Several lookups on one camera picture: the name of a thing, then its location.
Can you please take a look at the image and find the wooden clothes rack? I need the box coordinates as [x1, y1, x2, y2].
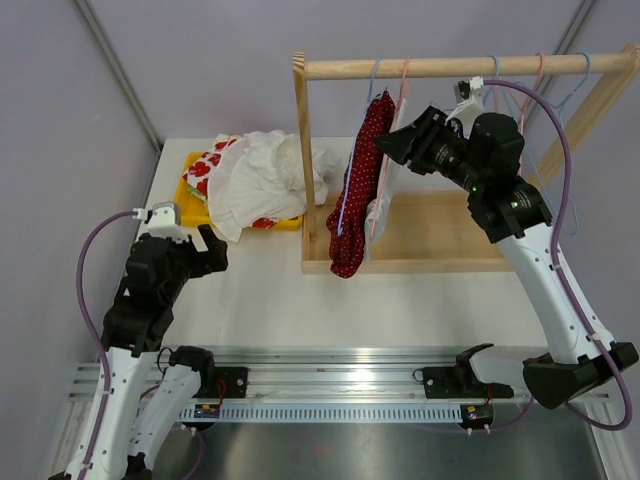
[292, 44, 639, 274]

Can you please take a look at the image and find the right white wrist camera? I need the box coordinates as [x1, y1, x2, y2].
[446, 76, 484, 124]

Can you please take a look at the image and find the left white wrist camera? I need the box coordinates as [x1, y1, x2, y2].
[132, 201, 190, 244]

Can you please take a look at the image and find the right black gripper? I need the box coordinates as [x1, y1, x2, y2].
[375, 107, 488, 195]

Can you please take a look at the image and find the white ruffled skirt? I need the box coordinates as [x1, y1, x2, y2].
[206, 130, 307, 242]

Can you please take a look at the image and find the yellow plastic tray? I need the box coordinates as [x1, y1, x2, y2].
[174, 140, 307, 242]

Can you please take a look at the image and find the aluminium mounting rail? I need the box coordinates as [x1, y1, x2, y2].
[67, 344, 611, 404]

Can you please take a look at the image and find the red white-dotted skirt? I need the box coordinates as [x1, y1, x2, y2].
[326, 91, 395, 279]

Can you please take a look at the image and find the pink wire hanger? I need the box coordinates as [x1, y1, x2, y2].
[372, 57, 411, 229]
[518, 52, 546, 134]

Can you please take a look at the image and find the blue wire hanger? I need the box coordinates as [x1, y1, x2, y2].
[336, 58, 381, 237]
[487, 53, 526, 126]
[519, 51, 596, 236]

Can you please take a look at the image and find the white plain skirt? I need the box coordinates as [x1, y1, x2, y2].
[363, 95, 416, 264]

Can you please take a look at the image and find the red poppy print skirt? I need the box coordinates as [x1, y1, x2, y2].
[183, 130, 306, 242]

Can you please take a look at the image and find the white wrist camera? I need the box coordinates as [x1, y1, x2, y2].
[132, 201, 190, 244]
[446, 76, 484, 124]

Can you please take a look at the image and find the lemon print skirt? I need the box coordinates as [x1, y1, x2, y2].
[187, 186, 207, 202]

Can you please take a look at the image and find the white slotted cable duct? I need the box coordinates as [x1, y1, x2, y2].
[178, 403, 462, 424]

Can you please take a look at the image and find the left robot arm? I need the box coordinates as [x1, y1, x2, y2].
[57, 225, 247, 479]

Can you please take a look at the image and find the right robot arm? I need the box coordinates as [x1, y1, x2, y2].
[375, 107, 639, 409]

